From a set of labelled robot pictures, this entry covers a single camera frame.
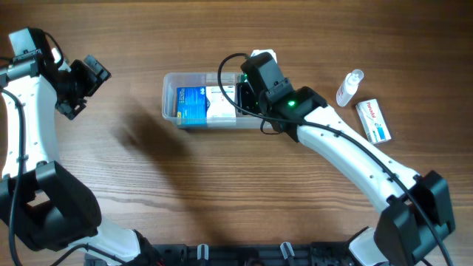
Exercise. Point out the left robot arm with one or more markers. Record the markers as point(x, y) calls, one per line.
point(43, 205)

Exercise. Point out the blue medicine box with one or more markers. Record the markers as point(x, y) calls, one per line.
point(191, 106)

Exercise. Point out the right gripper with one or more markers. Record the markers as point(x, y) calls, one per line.
point(245, 92)

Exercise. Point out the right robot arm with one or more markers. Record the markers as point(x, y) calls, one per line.
point(415, 210)

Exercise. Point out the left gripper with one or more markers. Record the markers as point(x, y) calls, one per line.
point(92, 83)

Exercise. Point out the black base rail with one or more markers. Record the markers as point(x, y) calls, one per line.
point(313, 254)

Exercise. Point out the white medicine box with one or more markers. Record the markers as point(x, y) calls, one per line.
point(217, 104)

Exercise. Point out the white Panadol box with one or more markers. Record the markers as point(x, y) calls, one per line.
point(373, 121)

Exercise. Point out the clear spray bottle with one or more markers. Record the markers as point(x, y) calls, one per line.
point(349, 87)

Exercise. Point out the clear plastic container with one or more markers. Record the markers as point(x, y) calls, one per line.
point(174, 80)

